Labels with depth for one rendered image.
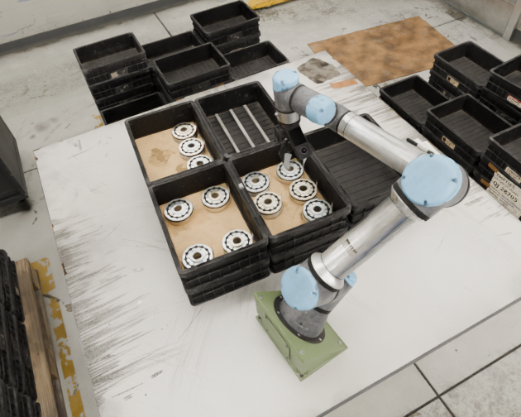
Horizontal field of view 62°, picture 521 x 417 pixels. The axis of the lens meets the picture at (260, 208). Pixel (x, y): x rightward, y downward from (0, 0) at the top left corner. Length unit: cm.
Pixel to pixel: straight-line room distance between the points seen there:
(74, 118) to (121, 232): 195
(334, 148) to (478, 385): 125
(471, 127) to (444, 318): 143
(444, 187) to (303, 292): 42
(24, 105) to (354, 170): 290
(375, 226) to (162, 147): 107
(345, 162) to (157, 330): 93
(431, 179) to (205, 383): 89
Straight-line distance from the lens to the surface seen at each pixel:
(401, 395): 220
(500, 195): 245
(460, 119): 278
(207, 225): 155
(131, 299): 162
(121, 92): 306
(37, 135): 362
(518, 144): 256
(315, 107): 119
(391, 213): 106
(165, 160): 181
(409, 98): 305
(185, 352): 148
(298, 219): 154
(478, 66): 325
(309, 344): 133
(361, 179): 169
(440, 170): 101
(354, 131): 126
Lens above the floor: 206
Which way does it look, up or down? 51 degrees down
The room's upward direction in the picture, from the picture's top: 5 degrees counter-clockwise
